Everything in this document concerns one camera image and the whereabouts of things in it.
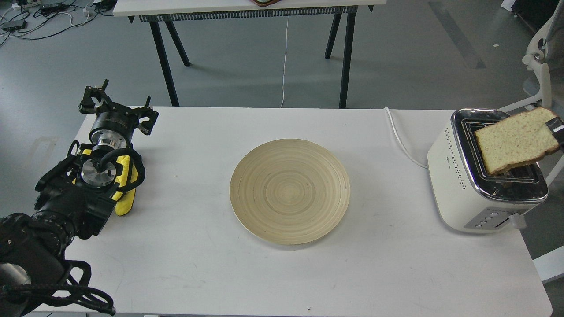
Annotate white office chair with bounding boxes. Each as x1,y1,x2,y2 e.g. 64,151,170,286
499,3,563,186

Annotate slice of brown bread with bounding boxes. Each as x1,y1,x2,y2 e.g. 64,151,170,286
474,107,559,175

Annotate brown object on back table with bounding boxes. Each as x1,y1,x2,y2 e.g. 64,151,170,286
251,0,279,7

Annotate white chrome toaster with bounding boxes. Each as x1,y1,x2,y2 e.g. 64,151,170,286
427,108,548,234

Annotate white toaster power cable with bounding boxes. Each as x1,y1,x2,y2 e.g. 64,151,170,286
383,107,430,169

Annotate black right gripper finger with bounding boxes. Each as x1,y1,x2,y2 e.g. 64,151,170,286
545,117,564,152

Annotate white hanging cable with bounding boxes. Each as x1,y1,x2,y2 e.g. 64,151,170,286
280,16,289,108

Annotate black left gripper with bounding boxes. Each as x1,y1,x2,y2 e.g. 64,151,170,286
78,80,159,150

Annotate black power strips and cables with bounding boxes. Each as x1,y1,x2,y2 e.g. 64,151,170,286
0,0,117,46

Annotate round wooden plate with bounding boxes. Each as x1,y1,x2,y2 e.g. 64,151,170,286
230,139,351,245

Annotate white table with black legs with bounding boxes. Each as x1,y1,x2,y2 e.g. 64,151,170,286
112,0,386,109

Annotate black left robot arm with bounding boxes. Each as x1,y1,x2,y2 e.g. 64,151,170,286
0,81,159,317

